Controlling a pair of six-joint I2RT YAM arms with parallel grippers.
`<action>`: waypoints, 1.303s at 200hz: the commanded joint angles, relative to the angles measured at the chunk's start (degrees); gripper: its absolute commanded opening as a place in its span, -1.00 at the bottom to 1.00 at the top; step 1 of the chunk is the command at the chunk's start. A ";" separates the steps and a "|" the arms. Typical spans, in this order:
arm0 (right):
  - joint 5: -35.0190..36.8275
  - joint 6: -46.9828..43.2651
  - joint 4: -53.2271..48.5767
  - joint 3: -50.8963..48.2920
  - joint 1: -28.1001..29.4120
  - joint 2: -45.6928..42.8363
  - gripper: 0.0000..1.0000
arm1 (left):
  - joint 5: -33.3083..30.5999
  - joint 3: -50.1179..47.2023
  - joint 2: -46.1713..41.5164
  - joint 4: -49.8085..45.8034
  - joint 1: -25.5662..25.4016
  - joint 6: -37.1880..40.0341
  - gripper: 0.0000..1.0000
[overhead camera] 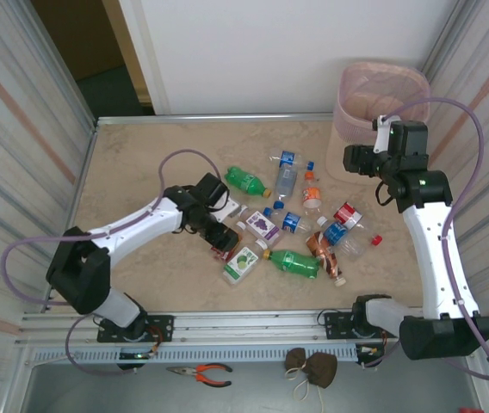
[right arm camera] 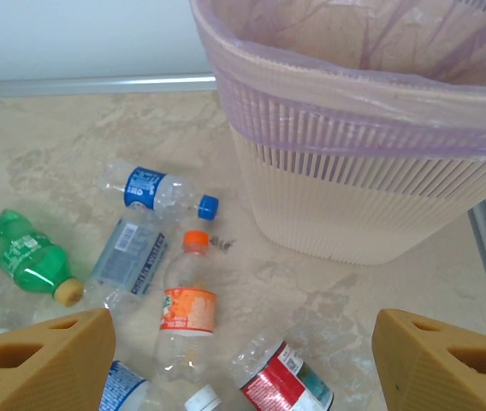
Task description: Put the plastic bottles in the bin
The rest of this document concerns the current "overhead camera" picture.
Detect soda water bottle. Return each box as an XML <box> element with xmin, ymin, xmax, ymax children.
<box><xmin>272</xmin><ymin>162</ymin><xmax>300</xmax><ymax>211</ymax></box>

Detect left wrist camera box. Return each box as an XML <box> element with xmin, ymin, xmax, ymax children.
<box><xmin>214</xmin><ymin>200</ymin><xmax>240</xmax><ymax>224</ymax></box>

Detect shiny brown bottle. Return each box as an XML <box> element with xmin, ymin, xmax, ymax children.
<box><xmin>305</xmin><ymin>231</ymin><xmax>348</xmax><ymax>288</ymax></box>

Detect orange handled pliers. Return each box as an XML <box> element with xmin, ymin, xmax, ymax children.
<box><xmin>165</xmin><ymin>363</ymin><xmax>233</xmax><ymax>388</ymax></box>

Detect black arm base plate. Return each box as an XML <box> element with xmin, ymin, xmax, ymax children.
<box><xmin>97</xmin><ymin>315</ymin><xmax>175</xmax><ymax>344</ymax></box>
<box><xmin>324</xmin><ymin>310</ymin><xmax>402</xmax><ymax>341</ymax></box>

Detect small clear bottle blue label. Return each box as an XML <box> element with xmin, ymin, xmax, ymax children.
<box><xmin>263</xmin><ymin>206</ymin><xmax>321</xmax><ymax>236</ymax></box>

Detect grey slotted cable duct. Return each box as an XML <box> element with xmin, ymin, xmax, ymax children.
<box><xmin>33</xmin><ymin>343</ymin><xmax>357</xmax><ymax>365</ymax></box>

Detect orange label bottle orange cap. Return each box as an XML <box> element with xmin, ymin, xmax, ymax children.
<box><xmin>300</xmin><ymin>170</ymin><xmax>324</xmax><ymax>219</ymax></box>

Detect red label bottle red cap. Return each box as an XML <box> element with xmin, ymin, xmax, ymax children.
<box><xmin>332</xmin><ymin>201</ymin><xmax>384</xmax><ymax>247</ymax></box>

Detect bottle red gold label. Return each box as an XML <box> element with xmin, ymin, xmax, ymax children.
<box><xmin>209</xmin><ymin>221</ymin><xmax>248</xmax><ymax>263</ymax></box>

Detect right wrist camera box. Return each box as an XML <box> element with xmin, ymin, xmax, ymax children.
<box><xmin>372</xmin><ymin>114</ymin><xmax>396</xmax><ymax>155</ymax></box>

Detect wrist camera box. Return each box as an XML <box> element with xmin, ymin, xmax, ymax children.
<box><xmin>372</xmin><ymin>114</ymin><xmax>396</xmax><ymax>155</ymax></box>
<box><xmin>214</xmin><ymin>200</ymin><xmax>240</xmax><ymax>224</ymax></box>

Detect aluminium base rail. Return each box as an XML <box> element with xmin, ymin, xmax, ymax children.
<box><xmin>18</xmin><ymin>311</ymin><xmax>405</xmax><ymax>345</ymax></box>

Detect brown drawstring pouch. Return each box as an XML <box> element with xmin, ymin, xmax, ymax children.
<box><xmin>284</xmin><ymin>347</ymin><xmax>339</xmax><ymax>413</ymax></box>

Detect cream ribbed waste bin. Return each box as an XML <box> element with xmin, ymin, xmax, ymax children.
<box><xmin>325</xmin><ymin>61</ymin><xmax>431</xmax><ymax>187</ymax></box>

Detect bottle lime picture label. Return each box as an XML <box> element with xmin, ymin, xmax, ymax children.
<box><xmin>221</xmin><ymin>239</ymin><xmax>269</xmax><ymax>287</ymax></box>

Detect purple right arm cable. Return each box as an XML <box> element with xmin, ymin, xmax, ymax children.
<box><xmin>362</xmin><ymin>97</ymin><xmax>489</xmax><ymax>380</ymax></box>

